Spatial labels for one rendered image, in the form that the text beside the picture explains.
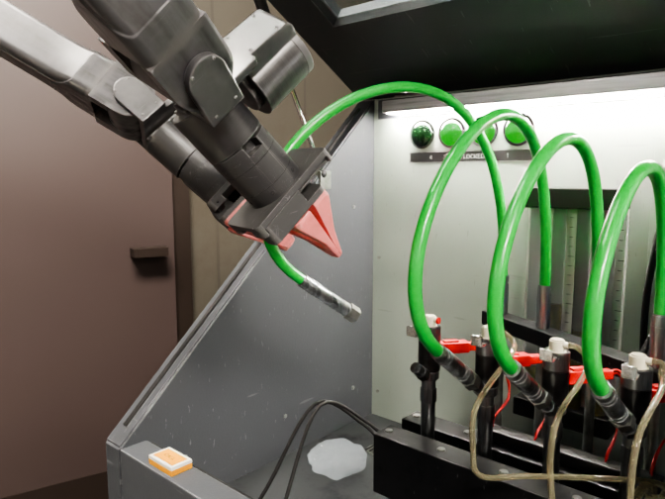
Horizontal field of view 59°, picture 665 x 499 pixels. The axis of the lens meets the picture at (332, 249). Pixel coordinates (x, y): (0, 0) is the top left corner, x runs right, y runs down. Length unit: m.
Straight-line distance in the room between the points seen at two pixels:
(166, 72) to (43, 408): 1.93
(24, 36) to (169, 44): 0.39
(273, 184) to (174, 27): 0.16
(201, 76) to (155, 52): 0.04
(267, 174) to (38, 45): 0.37
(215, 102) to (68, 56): 0.34
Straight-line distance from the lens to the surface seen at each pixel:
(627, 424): 0.63
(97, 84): 0.74
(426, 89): 0.81
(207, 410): 0.93
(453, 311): 1.06
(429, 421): 0.78
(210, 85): 0.45
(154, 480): 0.80
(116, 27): 0.41
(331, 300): 0.75
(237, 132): 0.50
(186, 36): 0.44
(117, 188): 2.19
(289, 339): 1.00
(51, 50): 0.78
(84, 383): 2.28
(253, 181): 0.52
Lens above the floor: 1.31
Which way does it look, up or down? 7 degrees down
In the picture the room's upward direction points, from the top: straight up
